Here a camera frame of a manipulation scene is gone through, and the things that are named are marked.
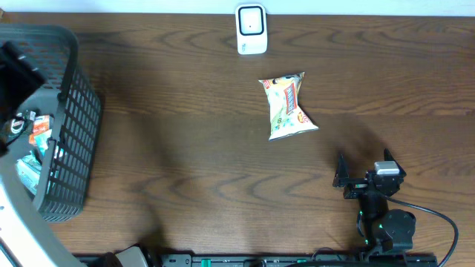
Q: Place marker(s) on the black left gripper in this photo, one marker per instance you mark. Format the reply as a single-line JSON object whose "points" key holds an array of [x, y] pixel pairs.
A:
{"points": [[16, 63]]}

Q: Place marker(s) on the black round-logo packet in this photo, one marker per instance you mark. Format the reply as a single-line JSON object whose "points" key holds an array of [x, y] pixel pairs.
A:
{"points": [[21, 125]]}

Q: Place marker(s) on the dark grey plastic basket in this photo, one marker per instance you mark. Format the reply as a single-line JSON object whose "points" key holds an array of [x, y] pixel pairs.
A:
{"points": [[76, 110]]}

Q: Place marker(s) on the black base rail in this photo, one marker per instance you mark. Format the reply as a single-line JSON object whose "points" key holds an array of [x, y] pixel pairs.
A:
{"points": [[324, 259]]}

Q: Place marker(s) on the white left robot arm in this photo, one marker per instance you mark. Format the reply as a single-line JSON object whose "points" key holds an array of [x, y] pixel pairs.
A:
{"points": [[26, 238]]}

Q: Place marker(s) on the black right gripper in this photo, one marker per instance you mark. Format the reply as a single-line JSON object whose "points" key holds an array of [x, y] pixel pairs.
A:
{"points": [[356, 186]]}

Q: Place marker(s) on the teal white packet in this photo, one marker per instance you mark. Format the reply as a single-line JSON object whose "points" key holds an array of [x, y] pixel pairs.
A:
{"points": [[29, 169]]}

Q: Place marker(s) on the yellow snack bag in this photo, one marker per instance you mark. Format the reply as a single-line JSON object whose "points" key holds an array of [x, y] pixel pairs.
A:
{"points": [[286, 117]]}

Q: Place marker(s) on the white barcode scanner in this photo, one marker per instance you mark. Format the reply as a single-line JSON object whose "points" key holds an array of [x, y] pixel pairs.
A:
{"points": [[251, 29]]}

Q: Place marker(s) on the orange snack packet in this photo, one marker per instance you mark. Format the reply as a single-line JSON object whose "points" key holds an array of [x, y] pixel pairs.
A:
{"points": [[41, 124]]}

